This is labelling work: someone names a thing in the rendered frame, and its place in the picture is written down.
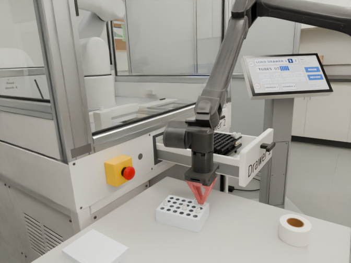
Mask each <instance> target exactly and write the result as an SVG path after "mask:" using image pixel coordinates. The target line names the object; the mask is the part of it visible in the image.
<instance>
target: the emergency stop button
mask: <svg viewBox="0 0 351 263"><path fill-rule="evenodd" d="M123 176H124V178H125V179H126V180H128V181H129V180H131V179H132V178H133V177H134V176H135V169H134V168H133V167H132V166H128V167H127V168H126V169H125V170H124V173H123Z"/></svg>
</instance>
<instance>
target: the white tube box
mask: <svg viewBox="0 0 351 263"><path fill-rule="evenodd" d="M165 200H167V201H168V205H167V206H164V205H163V202H162V203H161V204H160V205H159V206H158V208H157V209H156V222H159V223H163V224H167V225H170V226H175V227H178V228H181V229H185V230H189V231H192V232H196V233H199V232H200V230H201V228H202V227H203V225H204V223H205V221H206V220H207V218H208V216H209V203H206V202H205V206H201V204H198V205H195V204H194V200H192V199H187V198H182V197H177V196H172V195H169V196H168V197H167V198H166V199H165ZM183 204H186V207H187V209H186V210H182V205H183ZM196 207H199V208H200V213H196V212H195V208H196Z"/></svg>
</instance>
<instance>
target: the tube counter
mask: <svg viewBox="0 0 351 263"><path fill-rule="evenodd" d="M273 67H274V70H275V71H293V70H302V68H301V65H285V66H273Z"/></svg>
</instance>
